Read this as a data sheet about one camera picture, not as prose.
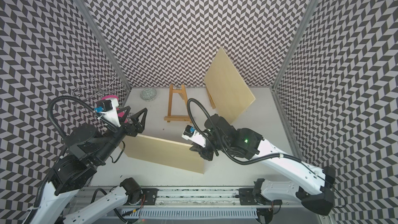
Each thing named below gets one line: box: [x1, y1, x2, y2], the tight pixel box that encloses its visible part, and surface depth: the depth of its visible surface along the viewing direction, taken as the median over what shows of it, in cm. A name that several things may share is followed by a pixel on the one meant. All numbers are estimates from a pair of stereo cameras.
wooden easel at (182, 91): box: [163, 83, 192, 123], surface depth 98 cm
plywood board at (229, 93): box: [203, 46, 256, 124], surface depth 92 cm
